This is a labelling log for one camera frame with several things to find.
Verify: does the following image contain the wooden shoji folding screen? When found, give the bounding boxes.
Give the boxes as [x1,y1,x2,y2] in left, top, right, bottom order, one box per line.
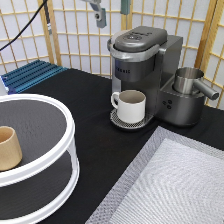
[0,0,224,110]

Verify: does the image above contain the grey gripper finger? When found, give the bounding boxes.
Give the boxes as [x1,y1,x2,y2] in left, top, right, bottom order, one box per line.
[88,0,106,28]
[120,0,130,15]

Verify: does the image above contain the stainless steel milk frother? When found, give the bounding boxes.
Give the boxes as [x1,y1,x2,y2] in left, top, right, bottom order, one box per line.
[173,67,219,100]

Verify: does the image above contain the blue ribbed metal rack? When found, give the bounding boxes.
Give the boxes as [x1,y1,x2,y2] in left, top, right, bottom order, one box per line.
[2,60,66,94]

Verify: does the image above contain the white two-tier round shelf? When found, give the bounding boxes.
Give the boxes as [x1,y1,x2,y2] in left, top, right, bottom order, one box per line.
[0,94,80,224]

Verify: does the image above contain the grey woven placemat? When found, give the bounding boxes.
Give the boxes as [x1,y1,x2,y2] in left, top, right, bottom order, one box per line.
[85,127,224,224]

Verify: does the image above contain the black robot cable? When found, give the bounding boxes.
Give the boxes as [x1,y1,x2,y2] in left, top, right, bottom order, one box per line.
[0,0,54,55]

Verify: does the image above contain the tan wooden cup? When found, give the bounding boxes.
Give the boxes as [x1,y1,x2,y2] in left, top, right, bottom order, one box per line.
[0,126,22,171]

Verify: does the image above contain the white ceramic coffee mug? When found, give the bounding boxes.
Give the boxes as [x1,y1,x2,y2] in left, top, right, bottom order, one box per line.
[111,90,146,124]

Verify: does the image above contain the grey pod coffee machine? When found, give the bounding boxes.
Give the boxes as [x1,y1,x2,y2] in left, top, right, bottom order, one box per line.
[107,26,204,130]

